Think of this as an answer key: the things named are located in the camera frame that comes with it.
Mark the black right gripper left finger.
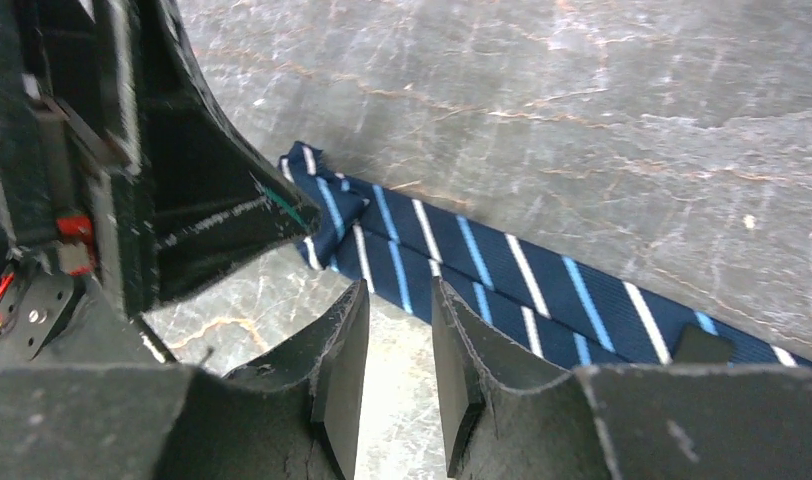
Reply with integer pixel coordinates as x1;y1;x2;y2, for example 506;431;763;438
223;279;372;480

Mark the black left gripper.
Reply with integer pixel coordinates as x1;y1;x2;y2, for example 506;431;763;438
0;1;322;368

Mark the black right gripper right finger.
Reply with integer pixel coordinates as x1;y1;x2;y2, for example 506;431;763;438
431;277;579;479

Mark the navy striped tie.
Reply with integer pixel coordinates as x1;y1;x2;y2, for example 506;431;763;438
278;142;807;368

